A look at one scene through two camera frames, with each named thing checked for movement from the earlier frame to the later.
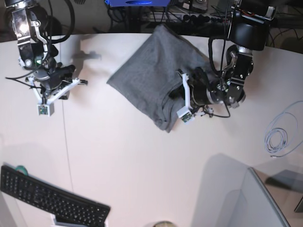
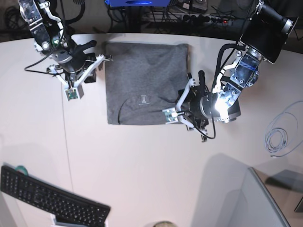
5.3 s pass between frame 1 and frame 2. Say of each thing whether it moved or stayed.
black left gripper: moved
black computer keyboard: stayed
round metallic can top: stayed
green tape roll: stayed
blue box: stayed
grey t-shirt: moved
